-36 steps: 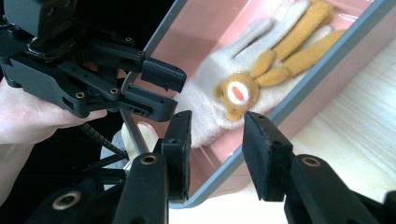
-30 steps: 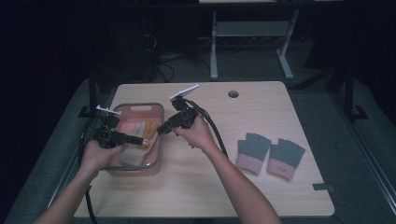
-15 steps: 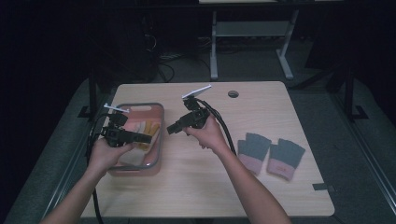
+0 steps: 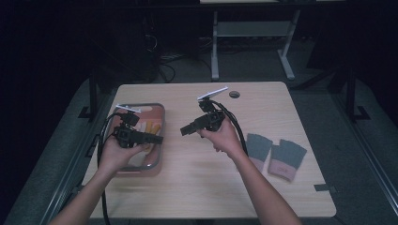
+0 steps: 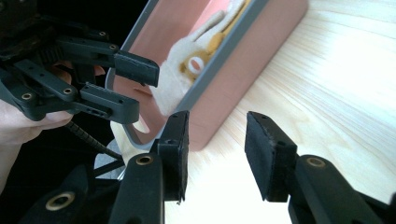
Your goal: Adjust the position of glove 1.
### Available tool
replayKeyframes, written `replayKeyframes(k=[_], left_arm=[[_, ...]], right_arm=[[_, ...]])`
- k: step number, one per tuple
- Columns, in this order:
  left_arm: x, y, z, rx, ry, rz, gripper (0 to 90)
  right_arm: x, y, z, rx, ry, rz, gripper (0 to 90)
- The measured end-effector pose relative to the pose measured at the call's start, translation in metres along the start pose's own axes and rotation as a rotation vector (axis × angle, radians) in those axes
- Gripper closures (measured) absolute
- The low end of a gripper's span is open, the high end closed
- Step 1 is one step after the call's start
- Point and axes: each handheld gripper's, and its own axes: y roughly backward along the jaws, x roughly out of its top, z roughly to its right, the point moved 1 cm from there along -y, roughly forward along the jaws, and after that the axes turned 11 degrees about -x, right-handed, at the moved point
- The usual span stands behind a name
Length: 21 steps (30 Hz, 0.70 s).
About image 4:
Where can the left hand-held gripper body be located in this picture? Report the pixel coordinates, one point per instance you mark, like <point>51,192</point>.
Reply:
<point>128,134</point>

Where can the black tape strip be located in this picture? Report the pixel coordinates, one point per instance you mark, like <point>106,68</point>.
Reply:
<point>325,187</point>

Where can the black metal stand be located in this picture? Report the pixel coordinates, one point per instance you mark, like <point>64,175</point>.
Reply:
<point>93,97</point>
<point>352,97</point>

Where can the white metal table frame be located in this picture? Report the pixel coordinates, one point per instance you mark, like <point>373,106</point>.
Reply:
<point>253,29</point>

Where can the person's right hand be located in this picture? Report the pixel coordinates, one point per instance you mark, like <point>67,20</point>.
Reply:
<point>223,140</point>

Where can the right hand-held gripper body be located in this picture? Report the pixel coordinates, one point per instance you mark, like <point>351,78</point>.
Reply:
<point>211,120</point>

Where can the clear plastic container grey rim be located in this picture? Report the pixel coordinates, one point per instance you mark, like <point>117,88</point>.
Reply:
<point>156,156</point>

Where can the aluminium frame rail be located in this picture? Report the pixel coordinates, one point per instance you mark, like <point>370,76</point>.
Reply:
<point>366,150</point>
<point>68,175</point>

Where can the person's left hand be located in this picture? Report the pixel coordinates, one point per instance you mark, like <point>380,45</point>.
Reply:
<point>115,156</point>

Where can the grey knit glove pink cuff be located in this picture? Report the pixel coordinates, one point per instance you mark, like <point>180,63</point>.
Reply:
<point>258,146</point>
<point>286,159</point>

